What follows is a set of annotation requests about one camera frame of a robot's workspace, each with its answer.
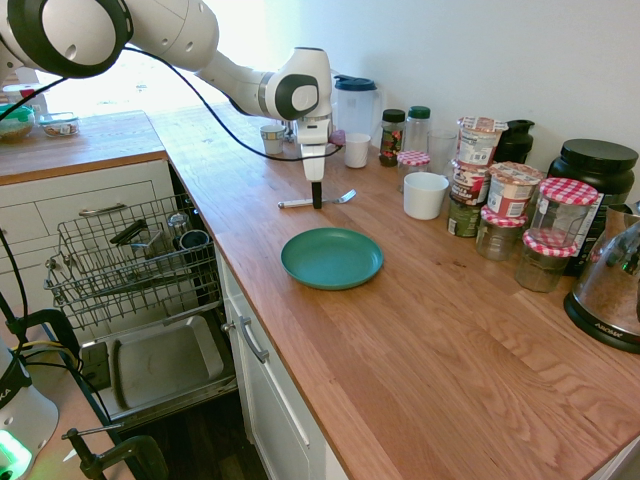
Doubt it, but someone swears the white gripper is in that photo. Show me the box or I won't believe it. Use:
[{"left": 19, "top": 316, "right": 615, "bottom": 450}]
[{"left": 298, "top": 118, "right": 332, "bottom": 209}]

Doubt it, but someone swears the white handled metal fork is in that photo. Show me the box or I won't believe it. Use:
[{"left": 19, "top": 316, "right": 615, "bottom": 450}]
[{"left": 278, "top": 188, "right": 357, "bottom": 210}]

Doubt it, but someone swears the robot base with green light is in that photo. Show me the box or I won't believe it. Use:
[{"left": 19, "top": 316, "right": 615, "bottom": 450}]
[{"left": 0, "top": 334, "right": 60, "bottom": 480}]

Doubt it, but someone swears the built-in dishwasher with open door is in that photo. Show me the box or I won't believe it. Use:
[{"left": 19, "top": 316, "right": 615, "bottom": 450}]
[{"left": 79, "top": 162, "right": 240, "bottom": 430}]

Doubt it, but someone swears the small white cup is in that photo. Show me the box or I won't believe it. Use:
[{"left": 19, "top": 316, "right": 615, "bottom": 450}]
[{"left": 343, "top": 132, "right": 372, "bottom": 170}]

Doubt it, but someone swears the teal plastic plate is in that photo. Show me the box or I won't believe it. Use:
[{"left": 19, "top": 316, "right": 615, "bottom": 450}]
[{"left": 280, "top": 227, "right": 385, "bottom": 291}]

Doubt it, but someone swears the patterned paper cup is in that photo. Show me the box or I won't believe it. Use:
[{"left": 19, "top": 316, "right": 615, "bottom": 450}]
[{"left": 259, "top": 124, "right": 288, "bottom": 156}]

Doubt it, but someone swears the spice jar dark lid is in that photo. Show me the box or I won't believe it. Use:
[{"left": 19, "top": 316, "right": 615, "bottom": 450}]
[{"left": 378, "top": 108, "right": 407, "bottom": 168}]

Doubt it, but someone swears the clear pitcher navy lid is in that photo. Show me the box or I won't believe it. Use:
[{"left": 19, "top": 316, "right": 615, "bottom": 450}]
[{"left": 332, "top": 74, "right": 384, "bottom": 146}]

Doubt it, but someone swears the glass jar red checked lid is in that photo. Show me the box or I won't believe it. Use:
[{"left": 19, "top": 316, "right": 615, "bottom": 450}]
[
  {"left": 514, "top": 233, "right": 579, "bottom": 294},
  {"left": 474, "top": 204, "right": 529, "bottom": 262},
  {"left": 396, "top": 150, "right": 431, "bottom": 194},
  {"left": 528, "top": 177, "right": 600, "bottom": 249}
]

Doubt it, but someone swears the white ceramic mug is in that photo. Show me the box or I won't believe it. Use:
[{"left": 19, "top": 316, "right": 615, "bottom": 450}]
[{"left": 402, "top": 172, "right": 450, "bottom": 221}]

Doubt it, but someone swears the clear bottle green cap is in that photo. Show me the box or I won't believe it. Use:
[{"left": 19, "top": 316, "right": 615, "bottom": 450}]
[{"left": 405, "top": 105, "right": 432, "bottom": 156}]

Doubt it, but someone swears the navy blue mug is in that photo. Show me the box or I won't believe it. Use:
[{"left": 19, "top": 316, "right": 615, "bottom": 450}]
[{"left": 178, "top": 229, "right": 211, "bottom": 251}]

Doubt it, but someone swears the clear drinking glass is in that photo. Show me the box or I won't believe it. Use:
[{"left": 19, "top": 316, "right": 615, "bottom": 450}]
[{"left": 427, "top": 129, "right": 459, "bottom": 176}]

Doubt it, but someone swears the green ice cream tub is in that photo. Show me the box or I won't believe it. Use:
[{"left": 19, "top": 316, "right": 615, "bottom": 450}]
[{"left": 446, "top": 194, "right": 484, "bottom": 238}]

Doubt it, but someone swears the dark red ice cream tub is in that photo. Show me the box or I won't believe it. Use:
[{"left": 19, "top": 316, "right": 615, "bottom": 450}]
[{"left": 450, "top": 158, "right": 491, "bottom": 206}]

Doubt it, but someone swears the white ice cream tub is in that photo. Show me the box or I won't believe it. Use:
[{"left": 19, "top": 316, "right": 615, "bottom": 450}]
[{"left": 457, "top": 116, "right": 510, "bottom": 168}]

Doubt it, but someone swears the clear plastic container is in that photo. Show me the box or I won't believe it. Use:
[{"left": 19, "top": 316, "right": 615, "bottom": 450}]
[{"left": 129, "top": 230, "right": 165, "bottom": 260}]

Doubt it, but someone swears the black square tray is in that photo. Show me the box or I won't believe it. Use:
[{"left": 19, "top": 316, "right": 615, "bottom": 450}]
[{"left": 108, "top": 218, "right": 149, "bottom": 247}]

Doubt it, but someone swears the red and white food tub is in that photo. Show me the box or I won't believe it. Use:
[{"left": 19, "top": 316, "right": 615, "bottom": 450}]
[{"left": 487, "top": 161, "right": 545, "bottom": 220}]

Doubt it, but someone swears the black shaker bottle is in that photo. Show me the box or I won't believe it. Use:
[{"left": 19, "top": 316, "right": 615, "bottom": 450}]
[{"left": 494, "top": 119, "right": 536, "bottom": 165}]

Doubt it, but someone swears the white base cabinet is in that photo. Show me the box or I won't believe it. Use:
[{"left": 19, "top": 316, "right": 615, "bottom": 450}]
[{"left": 214, "top": 244, "right": 351, "bottom": 480}]

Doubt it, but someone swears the clear food container teal lid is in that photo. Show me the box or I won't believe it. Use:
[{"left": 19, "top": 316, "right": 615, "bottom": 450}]
[{"left": 38, "top": 112, "right": 81, "bottom": 138}]

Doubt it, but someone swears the large black powder canister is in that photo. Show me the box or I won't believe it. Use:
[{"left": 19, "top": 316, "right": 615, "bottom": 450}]
[{"left": 547, "top": 138, "right": 640, "bottom": 276}]

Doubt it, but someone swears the dark green C-clamp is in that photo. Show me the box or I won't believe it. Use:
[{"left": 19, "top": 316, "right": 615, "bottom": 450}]
[
  {"left": 60, "top": 422, "right": 170, "bottom": 480},
  {"left": 0, "top": 308, "right": 84, "bottom": 381}
]

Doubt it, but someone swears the white corner cabinet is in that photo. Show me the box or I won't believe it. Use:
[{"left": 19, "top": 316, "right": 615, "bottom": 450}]
[{"left": 0, "top": 157, "right": 194, "bottom": 321}]

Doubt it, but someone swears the stainless steel electric kettle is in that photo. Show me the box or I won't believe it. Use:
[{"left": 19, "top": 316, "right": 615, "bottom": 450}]
[{"left": 563, "top": 201, "right": 640, "bottom": 354}]

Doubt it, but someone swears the green lid food container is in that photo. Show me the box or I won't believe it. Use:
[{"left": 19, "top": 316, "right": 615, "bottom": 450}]
[{"left": 0, "top": 102, "right": 36, "bottom": 144}]

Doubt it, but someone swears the white plastic container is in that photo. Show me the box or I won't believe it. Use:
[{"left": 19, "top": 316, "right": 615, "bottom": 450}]
[{"left": 2, "top": 83, "right": 49, "bottom": 116}]

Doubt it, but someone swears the pinkish robot mounting board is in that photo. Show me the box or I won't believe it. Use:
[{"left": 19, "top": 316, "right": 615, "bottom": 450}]
[{"left": 0, "top": 319, "right": 131, "bottom": 480}]

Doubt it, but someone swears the black camera cable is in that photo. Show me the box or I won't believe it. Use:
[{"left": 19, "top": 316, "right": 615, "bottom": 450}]
[{"left": 0, "top": 44, "right": 349, "bottom": 162}]

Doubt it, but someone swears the metal drawer pull handle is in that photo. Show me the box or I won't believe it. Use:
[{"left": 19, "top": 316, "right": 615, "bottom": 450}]
[{"left": 238, "top": 315, "right": 271, "bottom": 365}]

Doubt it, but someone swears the grey wire dishwasher rack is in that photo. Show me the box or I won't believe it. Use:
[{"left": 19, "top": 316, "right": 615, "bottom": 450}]
[{"left": 43, "top": 193, "right": 224, "bottom": 331}]

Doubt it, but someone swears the curved metal cabinet handle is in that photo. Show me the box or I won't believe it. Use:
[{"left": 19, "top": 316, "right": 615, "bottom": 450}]
[{"left": 78, "top": 201, "right": 129, "bottom": 218}]

